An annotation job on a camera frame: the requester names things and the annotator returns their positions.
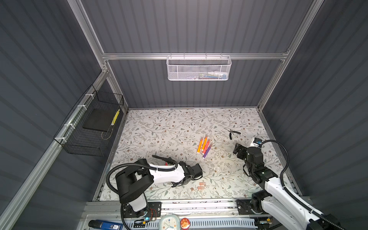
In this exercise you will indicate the blue black device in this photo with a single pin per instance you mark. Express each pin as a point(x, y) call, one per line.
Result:
point(105, 225)

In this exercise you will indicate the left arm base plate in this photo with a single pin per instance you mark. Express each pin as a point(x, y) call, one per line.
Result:
point(152, 210)

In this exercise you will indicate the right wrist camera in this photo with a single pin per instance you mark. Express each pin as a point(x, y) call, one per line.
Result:
point(256, 142)

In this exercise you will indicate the black pad in basket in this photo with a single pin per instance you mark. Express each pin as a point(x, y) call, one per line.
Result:
point(99, 120)

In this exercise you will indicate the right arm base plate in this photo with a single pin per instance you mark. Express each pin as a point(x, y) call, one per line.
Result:
point(250, 207)

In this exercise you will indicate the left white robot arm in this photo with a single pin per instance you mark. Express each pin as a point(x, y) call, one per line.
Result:
point(131, 180)

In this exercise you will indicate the yellow highlighter in basket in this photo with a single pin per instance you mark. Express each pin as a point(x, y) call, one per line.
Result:
point(115, 117)

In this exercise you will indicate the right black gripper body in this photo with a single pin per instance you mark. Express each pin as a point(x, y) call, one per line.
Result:
point(243, 155)

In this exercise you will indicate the aluminium front rail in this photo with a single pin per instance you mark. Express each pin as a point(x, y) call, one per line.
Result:
point(184, 205)

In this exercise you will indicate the orange marker pen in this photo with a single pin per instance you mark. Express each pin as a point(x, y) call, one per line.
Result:
point(200, 145)
point(204, 144)

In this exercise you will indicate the small black pliers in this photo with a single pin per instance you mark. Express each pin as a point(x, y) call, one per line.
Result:
point(231, 132)

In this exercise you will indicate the white mesh wall basket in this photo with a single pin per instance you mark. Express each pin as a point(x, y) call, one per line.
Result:
point(198, 68)

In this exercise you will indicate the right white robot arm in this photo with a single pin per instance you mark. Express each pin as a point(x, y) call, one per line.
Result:
point(293, 212)

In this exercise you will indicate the black wire wall basket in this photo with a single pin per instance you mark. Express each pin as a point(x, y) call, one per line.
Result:
point(74, 139)

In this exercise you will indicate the white alarm clock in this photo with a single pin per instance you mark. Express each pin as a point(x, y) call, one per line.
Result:
point(169, 222)

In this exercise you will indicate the red round toy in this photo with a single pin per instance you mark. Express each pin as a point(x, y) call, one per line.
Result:
point(185, 223)

